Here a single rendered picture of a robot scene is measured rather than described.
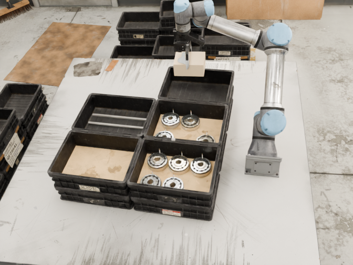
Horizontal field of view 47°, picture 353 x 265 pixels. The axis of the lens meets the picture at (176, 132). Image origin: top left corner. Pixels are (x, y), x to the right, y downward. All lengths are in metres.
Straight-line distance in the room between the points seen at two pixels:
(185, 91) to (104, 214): 0.88
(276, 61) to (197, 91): 0.61
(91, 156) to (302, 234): 1.11
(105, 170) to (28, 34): 3.17
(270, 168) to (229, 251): 0.48
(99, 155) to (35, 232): 0.49
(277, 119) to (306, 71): 2.09
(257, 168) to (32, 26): 3.68
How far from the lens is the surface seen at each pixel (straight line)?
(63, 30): 4.93
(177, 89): 2.47
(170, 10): 3.93
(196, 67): 2.17
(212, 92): 2.44
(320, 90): 3.84
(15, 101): 3.46
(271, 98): 1.99
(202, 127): 2.22
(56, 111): 2.71
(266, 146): 2.09
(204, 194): 1.81
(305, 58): 4.19
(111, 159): 2.14
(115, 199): 2.04
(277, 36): 2.03
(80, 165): 2.16
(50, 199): 2.24
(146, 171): 2.05
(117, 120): 2.33
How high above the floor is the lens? 2.41
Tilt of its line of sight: 46 degrees down
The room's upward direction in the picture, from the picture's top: 6 degrees counter-clockwise
